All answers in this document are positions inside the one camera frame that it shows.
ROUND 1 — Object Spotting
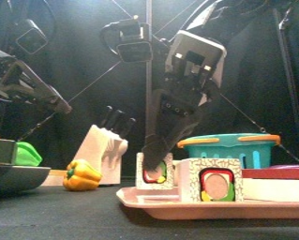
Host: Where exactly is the pink plastic tray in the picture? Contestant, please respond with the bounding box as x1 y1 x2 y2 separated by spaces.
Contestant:
115 186 299 221

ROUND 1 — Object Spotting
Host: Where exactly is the sushi roll piece red rim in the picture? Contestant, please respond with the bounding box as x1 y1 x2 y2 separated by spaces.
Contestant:
135 152 175 190

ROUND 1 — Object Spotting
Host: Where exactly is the black knife handle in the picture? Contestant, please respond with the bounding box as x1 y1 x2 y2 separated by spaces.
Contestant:
118 117 138 139
107 109 127 134
98 105 114 129

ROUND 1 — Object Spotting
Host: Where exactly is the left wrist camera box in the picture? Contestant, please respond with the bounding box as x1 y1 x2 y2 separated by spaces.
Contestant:
14 18 50 55

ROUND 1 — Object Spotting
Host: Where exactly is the dark green box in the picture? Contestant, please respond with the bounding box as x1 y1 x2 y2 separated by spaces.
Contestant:
0 137 19 166

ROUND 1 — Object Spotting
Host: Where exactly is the white knife block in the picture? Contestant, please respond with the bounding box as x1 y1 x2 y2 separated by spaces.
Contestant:
72 124 130 186

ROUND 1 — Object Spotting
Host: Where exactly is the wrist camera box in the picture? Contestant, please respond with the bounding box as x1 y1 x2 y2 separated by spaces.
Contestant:
99 16 155 64
14 18 50 55

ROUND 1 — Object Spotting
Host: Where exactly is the yellow toy bell pepper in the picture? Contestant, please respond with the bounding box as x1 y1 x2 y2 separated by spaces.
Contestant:
62 158 104 192

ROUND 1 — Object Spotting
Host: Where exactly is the bright green toy vegetable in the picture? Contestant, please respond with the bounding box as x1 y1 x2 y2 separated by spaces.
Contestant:
15 141 44 168

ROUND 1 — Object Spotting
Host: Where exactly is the teal basket with orange handles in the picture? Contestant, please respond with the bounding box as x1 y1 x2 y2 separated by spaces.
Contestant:
177 133 282 170

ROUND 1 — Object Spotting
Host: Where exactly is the purple toy item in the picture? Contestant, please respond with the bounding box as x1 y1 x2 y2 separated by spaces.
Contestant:
267 163 299 172

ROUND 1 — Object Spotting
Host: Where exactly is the thin diagonal brace wire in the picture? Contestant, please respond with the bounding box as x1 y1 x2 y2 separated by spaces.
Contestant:
219 93 299 165
16 60 124 143

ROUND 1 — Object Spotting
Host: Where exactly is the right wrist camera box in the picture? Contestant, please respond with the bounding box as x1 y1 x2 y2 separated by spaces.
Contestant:
99 16 155 64

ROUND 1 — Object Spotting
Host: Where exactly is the beige wooden board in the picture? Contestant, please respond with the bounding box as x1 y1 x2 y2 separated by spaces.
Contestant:
42 169 70 188

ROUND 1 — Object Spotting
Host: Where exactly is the grey bowl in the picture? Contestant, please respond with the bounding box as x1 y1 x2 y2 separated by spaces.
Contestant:
0 162 52 195

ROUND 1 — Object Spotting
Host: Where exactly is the grey metal frame pole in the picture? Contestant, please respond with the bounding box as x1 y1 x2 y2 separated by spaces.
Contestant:
145 0 154 140

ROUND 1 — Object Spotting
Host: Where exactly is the dark metal frame bar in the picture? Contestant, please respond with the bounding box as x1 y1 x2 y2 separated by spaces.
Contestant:
271 7 299 158

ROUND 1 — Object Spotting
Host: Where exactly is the white block with red top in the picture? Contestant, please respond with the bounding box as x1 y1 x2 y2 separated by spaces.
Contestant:
241 168 299 203

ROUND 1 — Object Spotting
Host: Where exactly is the sushi roll piece pink centre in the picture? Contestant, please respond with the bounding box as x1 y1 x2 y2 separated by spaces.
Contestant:
178 157 246 203

